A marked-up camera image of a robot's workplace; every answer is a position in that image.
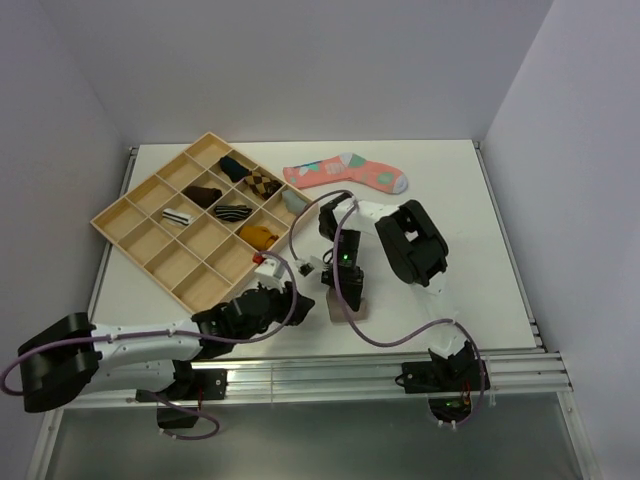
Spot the pink patterned sock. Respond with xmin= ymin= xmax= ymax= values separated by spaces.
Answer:
xmin=283 ymin=152 xmax=409 ymax=195

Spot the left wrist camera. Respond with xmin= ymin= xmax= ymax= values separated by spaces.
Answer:
xmin=253 ymin=253 xmax=286 ymax=291

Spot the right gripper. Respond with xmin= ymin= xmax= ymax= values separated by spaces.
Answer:
xmin=322 ymin=229 xmax=364 ymax=311

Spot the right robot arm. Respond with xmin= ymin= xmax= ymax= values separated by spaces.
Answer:
xmin=319 ymin=192 xmax=489 ymax=392

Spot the mustard yellow rolled sock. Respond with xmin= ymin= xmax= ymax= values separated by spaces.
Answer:
xmin=238 ymin=225 xmax=279 ymax=251

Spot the brown argyle rolled sock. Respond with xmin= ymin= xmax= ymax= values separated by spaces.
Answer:
xmin=243 ymin=171 xmax=282 ymax=200

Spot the white sock with black stripes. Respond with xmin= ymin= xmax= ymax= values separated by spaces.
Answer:
xmin=161 ymin=208 xmax=193 ymax=227

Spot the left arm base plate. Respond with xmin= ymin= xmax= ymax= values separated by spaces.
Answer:
xmin=134 ymin=365 xmax=227 ymax=402

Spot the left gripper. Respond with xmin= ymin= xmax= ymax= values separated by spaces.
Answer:
xmin=234 ymin=278 xmax=314 ymax=344

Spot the taupe sock with red stripes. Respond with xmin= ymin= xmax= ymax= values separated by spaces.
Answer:
xmin=326 ymin=290 xmax=368 ymax=324

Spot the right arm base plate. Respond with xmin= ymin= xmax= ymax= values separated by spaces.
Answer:
xmin=395 ymin=361 xmax=481 ymax=394

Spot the black white striped rolled sock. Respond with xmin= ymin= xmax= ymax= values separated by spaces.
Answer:
xmin=213 ymin=204 xmax=253 ymax=223

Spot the wooden divided tray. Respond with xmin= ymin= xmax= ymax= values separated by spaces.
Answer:
xmin=91 ymin=132 xmax=318 ymax=313

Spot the dark teal rolled sock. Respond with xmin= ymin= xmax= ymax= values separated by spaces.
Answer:
xmin=219 ymin=155 xmax=251 ymax=183

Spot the dark brown rolled sock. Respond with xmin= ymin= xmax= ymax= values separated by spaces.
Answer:
xmin=183 ymin=185 xmax=223 ymax=209

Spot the grey rolled sock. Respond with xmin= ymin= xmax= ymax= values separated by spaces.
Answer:
xmin=282 ymin=189 xmax=307 ymax=215

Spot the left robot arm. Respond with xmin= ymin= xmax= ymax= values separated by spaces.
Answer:
xmin=18 ymin=282 xmax=315 ymax=413

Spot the aluminium frame rail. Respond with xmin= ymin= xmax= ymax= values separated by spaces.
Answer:
xmin=47 ymin=352 xmax=574 ymax=409

